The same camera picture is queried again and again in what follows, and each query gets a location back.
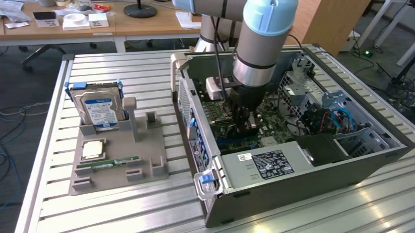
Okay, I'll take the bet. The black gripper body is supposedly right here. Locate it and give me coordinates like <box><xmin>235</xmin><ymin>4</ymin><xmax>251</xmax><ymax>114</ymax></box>
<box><xmin>227</xmin><ymin>85</ymin><xmax>265</xmax><ymax>115</ymax></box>

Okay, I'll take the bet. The cpu socket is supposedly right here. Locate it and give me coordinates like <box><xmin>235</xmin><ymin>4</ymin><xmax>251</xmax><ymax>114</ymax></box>
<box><xmin>217</xmin><ymin>99</ymin><xmax>233</xmax><ymax>121</ymax></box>

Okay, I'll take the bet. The blue expansion slot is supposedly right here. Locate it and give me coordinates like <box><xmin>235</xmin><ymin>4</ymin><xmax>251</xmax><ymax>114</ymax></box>
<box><xmin>216</xmin><ymin>137</ymin><xmax>243</xmax><ymax>145</ymax></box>

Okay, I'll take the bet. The silver chipset heatsink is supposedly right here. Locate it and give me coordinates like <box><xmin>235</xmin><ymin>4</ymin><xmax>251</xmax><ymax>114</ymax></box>
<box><xmin>259</xmin><ymin>137</ymin><xmax>279</xmax><ymax>148</ymax></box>

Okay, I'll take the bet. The green motherboard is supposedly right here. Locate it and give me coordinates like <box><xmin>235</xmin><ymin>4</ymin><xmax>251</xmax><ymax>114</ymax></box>
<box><xmin>192</xmin><ymin>82</ymin><xmax>301</xmax><ymax>156</ymax></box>

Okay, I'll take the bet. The silver drive cage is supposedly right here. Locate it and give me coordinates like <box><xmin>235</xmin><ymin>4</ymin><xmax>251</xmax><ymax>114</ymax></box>
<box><xmin>277</xmin><ymin>58</ymin><xmax>345</xmax><ymax>115</ymax></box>

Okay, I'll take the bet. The grey power supply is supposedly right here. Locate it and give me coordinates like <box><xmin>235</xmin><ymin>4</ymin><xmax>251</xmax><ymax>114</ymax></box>
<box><xmin>220</xmin><ymin>141</ymin><xmax>313</xmax><ymax>189</ymax></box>

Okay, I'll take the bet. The open grey pc case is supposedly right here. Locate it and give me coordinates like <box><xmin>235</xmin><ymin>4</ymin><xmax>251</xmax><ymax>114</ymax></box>
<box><xmin>169</xmin><ymin>48</ymin><xmax>408</xmax><ymax>229</ymax></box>

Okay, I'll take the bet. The grey parts rack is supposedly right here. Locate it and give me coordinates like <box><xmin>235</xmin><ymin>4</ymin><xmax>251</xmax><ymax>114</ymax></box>
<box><xmin>68</xmin><ymin>97</ymin><xmax>169</xmax><ymax>196</ymax></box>

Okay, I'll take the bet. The silver disk bay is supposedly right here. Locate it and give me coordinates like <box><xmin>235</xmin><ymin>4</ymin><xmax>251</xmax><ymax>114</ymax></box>
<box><xmin>333</xmin><ymin>122</ymin><xmax>392</xmax><ymax>158</ymax></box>

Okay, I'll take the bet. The white paper stack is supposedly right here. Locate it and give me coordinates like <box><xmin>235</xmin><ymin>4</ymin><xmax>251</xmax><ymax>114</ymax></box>
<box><xmin>175</xmin><ymin>11</ymin><xmax>203</xmax><ymax>30</ymax></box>

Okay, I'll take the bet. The wooden desk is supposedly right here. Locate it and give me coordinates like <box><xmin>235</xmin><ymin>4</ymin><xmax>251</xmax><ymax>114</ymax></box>
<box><xmin>0</xmin><ymin>0</ymin><xmax>292</xmax><ymax>47</ymax></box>

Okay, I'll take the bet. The hard disk blue caddy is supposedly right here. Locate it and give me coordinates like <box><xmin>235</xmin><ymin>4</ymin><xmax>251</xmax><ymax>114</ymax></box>
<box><xmin>64</xmin><ymin>79</ymin><xmax>127</xmax><ymax>132</ymax></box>

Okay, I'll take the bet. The green ram stick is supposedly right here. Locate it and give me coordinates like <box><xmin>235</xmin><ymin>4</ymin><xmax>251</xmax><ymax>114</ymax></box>
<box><xmin>76</xmin><ymin>156</ymin><xmax>140</xmax><ymax>170</ymax></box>

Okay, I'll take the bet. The silver cpu chip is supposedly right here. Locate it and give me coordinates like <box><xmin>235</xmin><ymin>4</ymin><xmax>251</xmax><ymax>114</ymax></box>
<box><xmin>80</xmin><ymin>141</ymin><xmax>105</xmax><ymax>160</ymax></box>

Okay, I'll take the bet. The black round lamp base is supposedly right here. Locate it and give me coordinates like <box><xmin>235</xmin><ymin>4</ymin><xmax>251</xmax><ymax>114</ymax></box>
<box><xmin>123</xmin><ymin>0</ymin><xmax>159</xmax><ymax>18</ymax></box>

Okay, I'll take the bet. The plain white box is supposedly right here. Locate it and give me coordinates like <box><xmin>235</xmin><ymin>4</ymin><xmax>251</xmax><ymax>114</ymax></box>
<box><xmin>88</xmin><ymin>13</ymin><xmax>109</xmax><ymax>29</ymax></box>

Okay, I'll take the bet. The white box with tape roll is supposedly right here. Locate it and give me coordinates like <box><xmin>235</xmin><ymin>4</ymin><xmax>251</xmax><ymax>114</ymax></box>
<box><xmin>61</xmin><ymin>13</ymin><xmax>92</xmax><ymax>31</ymax></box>

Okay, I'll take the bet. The black chair base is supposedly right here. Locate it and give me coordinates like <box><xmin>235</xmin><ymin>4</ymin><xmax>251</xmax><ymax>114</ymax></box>
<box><xmin>20</xmin><ymin>43</ymin><xmax>97</xmax><ymax>72</ymax></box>

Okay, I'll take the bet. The white box black top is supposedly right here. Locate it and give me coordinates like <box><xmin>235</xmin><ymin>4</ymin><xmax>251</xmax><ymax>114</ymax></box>
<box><xmin>33</xmin><ymin>11</ymin><xmax>60</xmax><ymax>28</ymax></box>

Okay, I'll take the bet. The clear plastic bag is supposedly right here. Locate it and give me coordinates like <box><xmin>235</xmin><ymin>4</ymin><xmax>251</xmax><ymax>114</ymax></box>
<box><xmin>0</xmin><ymin>0</ymin><xmax>32</xmax><ymax>23</ymax></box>

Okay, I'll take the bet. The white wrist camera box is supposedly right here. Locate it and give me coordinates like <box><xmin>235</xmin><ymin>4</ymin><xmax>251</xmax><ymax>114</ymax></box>
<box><xmin>205</xmin><ymin>76</ymin><xmax>235</xmax><ymax>100</ymax></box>

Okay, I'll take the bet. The blue disk wire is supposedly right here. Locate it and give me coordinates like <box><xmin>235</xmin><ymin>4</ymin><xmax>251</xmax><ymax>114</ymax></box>
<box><xmin>332</xmin><ymin>106</ymin><xmax>357</xmax><ymax>133</ymax></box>

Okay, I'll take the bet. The white table frame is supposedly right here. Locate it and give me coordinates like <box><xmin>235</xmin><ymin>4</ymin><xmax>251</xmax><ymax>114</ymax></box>
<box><xmin>355</xmin><ymin>0</ymin><xmax>415</xmax><ymax>67</ymax></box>

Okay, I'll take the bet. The white floor cable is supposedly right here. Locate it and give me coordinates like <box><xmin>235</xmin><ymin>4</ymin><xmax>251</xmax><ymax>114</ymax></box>
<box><xmin>0</xmin><ymin>101</ymin><xmax>49</xmax><ymax>117</ymax></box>

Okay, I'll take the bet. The blue floor cable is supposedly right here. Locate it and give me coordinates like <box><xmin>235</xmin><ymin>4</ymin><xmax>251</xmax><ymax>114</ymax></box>
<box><xmin>0</xmin><ymin>114</ymin><xmax>25</xmax><ymax>211</ymax></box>

